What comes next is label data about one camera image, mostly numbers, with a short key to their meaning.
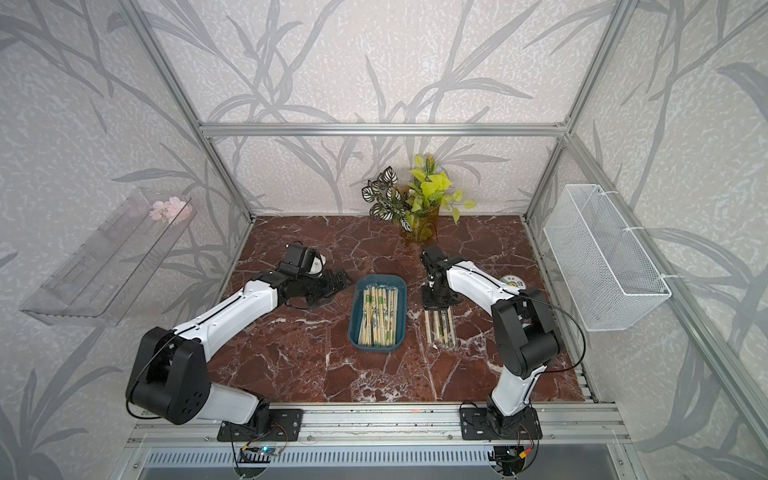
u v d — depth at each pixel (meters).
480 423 0.74
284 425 0.73
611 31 0.74
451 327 0.91
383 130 0.95
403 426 0.75
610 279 0.60
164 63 0.79
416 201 0.96
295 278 0.68
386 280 1.00
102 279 0.66
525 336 0.47
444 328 0.90
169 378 0.42
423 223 1.11
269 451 0.70
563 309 0.60
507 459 0.70
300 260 0.68
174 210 0.76
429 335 0.89
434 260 0.75
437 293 0.77
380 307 0.94
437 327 0.87
